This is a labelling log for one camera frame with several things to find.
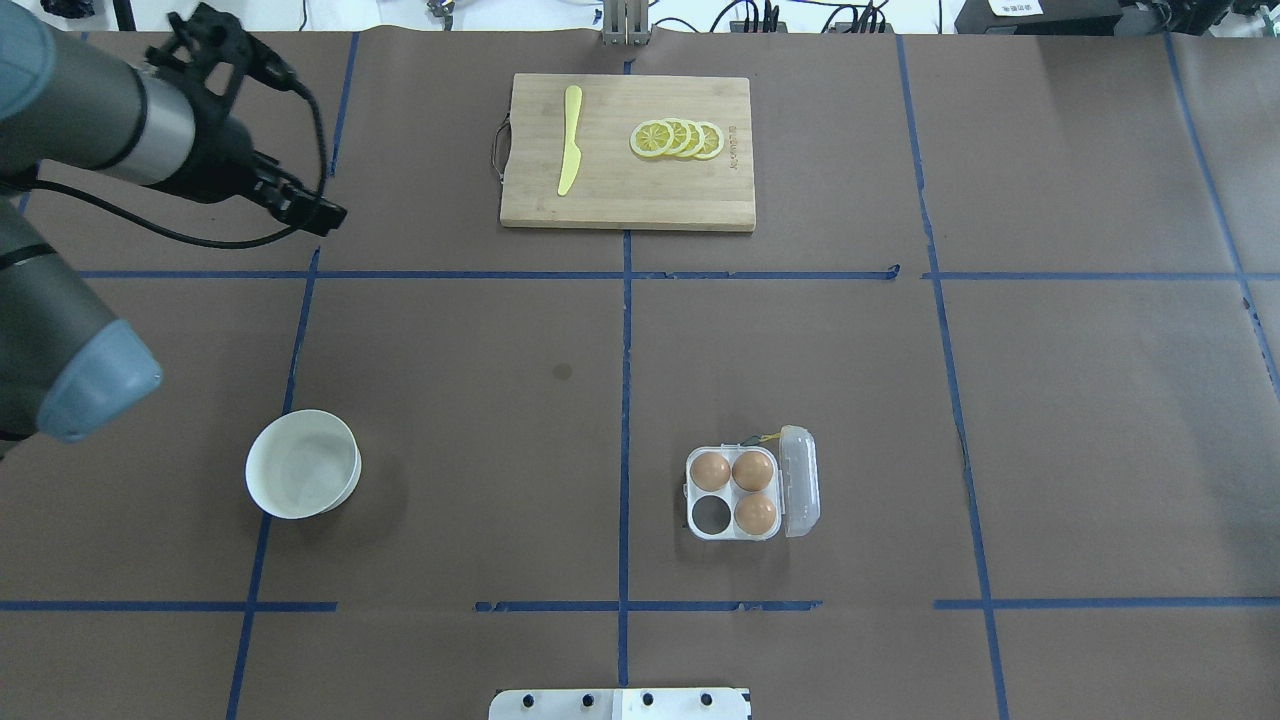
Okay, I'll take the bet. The white ceramic bowl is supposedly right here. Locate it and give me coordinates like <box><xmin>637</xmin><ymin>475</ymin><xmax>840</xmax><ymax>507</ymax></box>
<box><xmin>244</xmin><ymin>409</ymin><xmax>364</xmax><ymax>520</ymax></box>

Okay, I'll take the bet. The white camera pillar with base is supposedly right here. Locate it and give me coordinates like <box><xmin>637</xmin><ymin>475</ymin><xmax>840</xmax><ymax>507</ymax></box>
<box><xmin>488</xmin><ymin>687</ymin><xmax>753</xmax><ymax>719</ymax></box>

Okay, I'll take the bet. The yellow plastic knife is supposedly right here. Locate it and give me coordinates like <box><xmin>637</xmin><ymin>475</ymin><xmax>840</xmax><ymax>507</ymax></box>
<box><xmin>557</xmin><ymin>85</ymin><xmax>584</xmax><ymax>197</ymax></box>

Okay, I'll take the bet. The yellow lemon slice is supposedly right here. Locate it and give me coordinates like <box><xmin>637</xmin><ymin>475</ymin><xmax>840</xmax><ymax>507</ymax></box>
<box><xmin>660</xmin><ymin>117</ymin><xmax>691</xmax><ymax>156</ymax></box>
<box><xmin>692</xmin><ymin>122</ymin><xmax>724</xmax><ymax>161</ymax></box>
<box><xmin>628</xmin><ymin>120</ymin><xmax>676</xmax><ymax>158</ymax></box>
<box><xmin>672</xmin><ymin>120</ymin><xmax>705</xmax><ymax>158</ymax></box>

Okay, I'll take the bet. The brown egg in box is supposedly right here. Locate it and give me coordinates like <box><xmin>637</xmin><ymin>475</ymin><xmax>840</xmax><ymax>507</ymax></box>
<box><xmin>687</xmin><ymin>451</ymin><xmax>732</xmax><ymax>493</ymax></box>
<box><xmin>731</xmin><ymin>448</ymin><xmax>776</xmax><ymax>493</ymax></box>

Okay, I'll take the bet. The brown egg from bowl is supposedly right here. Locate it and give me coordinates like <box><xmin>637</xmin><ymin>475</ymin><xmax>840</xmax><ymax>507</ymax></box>
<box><xmin>733</xmin><ymin>493</ymin><xmax>780</xmax><ymax>537</ymax></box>

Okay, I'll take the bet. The aluminium frame post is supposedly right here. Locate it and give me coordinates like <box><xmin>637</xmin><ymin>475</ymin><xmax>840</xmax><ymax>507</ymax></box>
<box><xmin>602</xmin><ymin>0</ymin><xmax>652</xmax><ymax>47</ymax></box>

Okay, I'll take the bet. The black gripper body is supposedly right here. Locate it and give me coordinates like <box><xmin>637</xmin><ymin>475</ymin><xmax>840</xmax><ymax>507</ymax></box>
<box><xmin>175</xmin><ymin>117</ymin><xmax>311</xmax><ymax>217</ymax></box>

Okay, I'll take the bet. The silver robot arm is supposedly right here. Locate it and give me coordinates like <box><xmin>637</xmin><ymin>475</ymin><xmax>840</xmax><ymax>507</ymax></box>
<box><xmin>1</xmin><ymin>3</ymin><xmax>347</xmax><ymax>454</ymax></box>

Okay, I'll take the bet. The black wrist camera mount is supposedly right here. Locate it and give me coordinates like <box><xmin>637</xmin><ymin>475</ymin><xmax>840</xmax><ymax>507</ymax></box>
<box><xmin>145</xmin><ymin>3</ymin><xmax>305</xmax><ymax>114</ymax></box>

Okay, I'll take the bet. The clear plastic egg box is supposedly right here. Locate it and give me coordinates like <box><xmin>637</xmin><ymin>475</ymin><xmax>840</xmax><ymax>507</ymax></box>
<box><xmin>684</xmin><ymin>425</ymin><xmax>822</xmax><ymax>542</ymax></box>

